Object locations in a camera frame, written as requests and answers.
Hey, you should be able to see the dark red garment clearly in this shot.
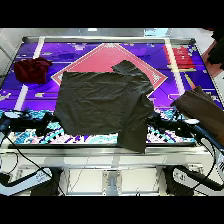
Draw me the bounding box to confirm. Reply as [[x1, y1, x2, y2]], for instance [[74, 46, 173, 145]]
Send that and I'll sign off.
[[13, 56, 53, 85]]

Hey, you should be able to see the brown garment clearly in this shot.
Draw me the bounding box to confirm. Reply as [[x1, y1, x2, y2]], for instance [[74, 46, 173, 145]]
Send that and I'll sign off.
[[170, 85, 224, 145]]

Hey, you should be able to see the black cable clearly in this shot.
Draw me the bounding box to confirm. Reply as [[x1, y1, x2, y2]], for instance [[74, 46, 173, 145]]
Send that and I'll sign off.
[[0, 131, 65, 196], [197, 138, 219, 188]]

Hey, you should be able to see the black garment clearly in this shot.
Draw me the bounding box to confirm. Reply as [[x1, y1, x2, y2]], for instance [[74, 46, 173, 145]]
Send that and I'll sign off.
[[207, 28, 224, 71]]

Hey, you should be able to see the dark grey T-shirt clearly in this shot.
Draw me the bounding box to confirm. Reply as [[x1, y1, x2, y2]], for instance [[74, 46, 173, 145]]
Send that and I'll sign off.
[[53, 59, 156, 155]]

